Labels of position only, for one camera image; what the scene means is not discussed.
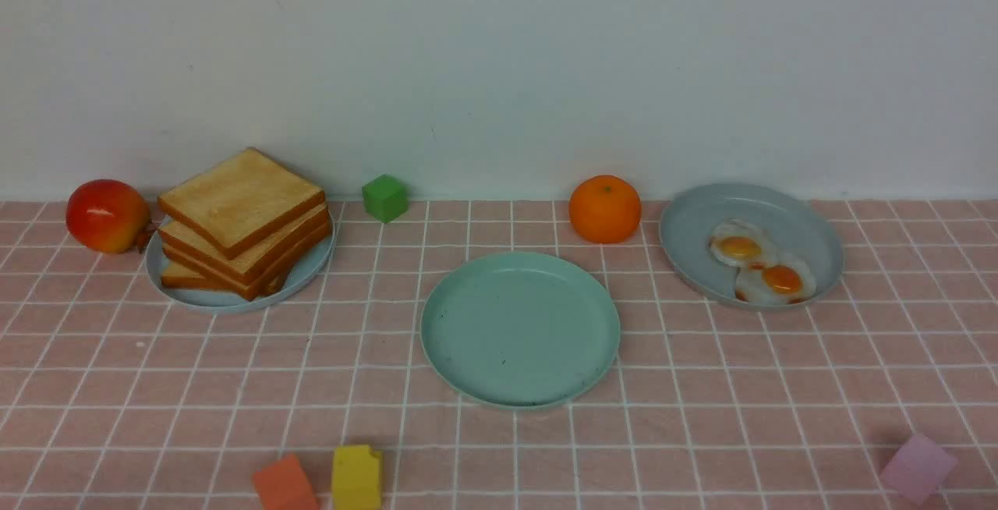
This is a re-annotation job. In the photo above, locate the blue bread plate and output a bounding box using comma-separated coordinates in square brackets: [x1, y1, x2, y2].
[145, 232, 336, 314]

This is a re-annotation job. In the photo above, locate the yellow block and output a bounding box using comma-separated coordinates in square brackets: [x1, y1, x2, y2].
[331, 444, 384, 509]

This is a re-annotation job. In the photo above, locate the teal centre plate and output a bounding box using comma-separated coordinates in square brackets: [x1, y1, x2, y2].
[419, 251, 621, 410]

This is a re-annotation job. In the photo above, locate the orange fruit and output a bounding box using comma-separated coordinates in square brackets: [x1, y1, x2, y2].
[569, 175, 642, 244]

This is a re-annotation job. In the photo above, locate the red yellow apple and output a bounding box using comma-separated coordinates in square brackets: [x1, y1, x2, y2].
[65, 179, 154, 254]

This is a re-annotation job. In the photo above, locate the grey-blue egg plate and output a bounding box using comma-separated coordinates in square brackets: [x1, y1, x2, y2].
[659, 182, 845, 311]

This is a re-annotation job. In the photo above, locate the orange block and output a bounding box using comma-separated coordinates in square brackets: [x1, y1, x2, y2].
[252, 454, 320, 510]

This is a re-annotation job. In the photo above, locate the fried egg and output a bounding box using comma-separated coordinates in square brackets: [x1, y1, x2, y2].
[708, 218, 778, 271]
[734, 252, 817, 306]

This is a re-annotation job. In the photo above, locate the pink block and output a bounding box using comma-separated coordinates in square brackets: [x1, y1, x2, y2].
[879, 433, 957, 505]

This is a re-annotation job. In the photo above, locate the green cube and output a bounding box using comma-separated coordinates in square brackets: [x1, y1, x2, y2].
[361, 175, 409, 225]

